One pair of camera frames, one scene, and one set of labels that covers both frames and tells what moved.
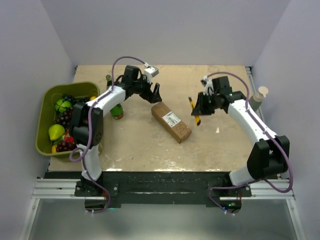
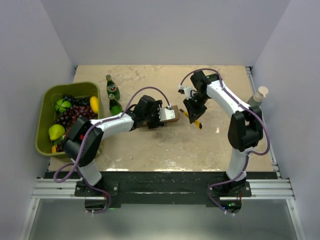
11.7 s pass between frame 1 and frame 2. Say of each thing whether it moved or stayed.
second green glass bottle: stayed
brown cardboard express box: moved
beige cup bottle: stayed
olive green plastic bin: stayed
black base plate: stayed
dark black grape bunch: stayed
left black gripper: moved
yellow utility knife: moved
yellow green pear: stayed
